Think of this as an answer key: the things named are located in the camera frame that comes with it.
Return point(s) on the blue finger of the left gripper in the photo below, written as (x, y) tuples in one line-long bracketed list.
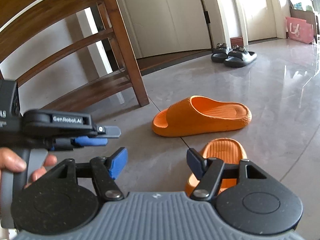
[(85, 141), (108, 132)]

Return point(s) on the black sandal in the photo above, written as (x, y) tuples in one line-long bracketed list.
[(239, 57), (220, 53)]

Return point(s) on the orange slipper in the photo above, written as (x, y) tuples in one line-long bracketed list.
[(223, 157), (198, 115)]

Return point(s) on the pink paper bag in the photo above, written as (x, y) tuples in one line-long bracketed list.
[(300, 30)]

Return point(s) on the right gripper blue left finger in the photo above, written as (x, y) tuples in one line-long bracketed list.
[(116, 162)]

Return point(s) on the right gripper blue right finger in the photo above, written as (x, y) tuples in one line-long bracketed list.
[(197, 163)]

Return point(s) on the person left hand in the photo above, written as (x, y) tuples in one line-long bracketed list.
[(12, 162)]

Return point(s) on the brown wooden shoe rack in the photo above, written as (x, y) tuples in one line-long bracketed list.
[(67, 54)]

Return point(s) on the black sandal left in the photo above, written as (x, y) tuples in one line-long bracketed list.
[(220, 53)]

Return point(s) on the black sandal right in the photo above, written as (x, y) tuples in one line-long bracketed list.
[(239, 57)]

